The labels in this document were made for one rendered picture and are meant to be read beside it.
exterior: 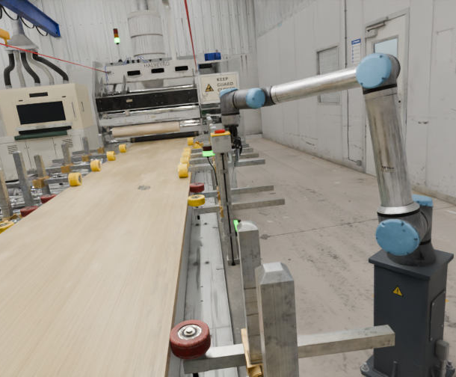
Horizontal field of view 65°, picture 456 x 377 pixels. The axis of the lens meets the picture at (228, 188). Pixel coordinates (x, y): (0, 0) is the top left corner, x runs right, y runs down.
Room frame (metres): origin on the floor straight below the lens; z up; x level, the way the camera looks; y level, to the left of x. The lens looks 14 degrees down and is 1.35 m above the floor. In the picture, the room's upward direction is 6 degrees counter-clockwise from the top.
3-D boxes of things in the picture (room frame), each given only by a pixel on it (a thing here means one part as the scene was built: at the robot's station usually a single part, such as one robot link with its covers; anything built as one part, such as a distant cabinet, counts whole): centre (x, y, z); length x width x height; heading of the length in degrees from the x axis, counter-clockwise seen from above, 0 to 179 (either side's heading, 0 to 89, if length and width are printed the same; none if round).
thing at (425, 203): (1.42, -0.76, 0.79); 0.17 x 0.15 x 0.18; 140
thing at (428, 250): (1.42, -0.76, 0.65); 0.19 x 0.19 x 0.10
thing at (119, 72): (4.70, 0.72, 0.95); 1.65 x 0.70 x 1.90; 93
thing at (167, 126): (4.42, 0.70, 1.05); 1.43 x 0.12 x 0.12; 93
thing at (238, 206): (1.63, -0.04, 0.84); 0.44 x 0.03 x 0.04; 93
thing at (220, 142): (1.33, 0.01, 1.18); 0.07 x 0.07 x 0.08; 3
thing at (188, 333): (0.62, 0.10, 0.85); 0.08 x 0.08 x 0.11
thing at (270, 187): (1.88, -0.03, 0.84); 0.43 x 0.03 x 0.04; 93
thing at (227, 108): (1.79, -0.05, 1.32); 0.10 x 0.09 x 0.12; 50
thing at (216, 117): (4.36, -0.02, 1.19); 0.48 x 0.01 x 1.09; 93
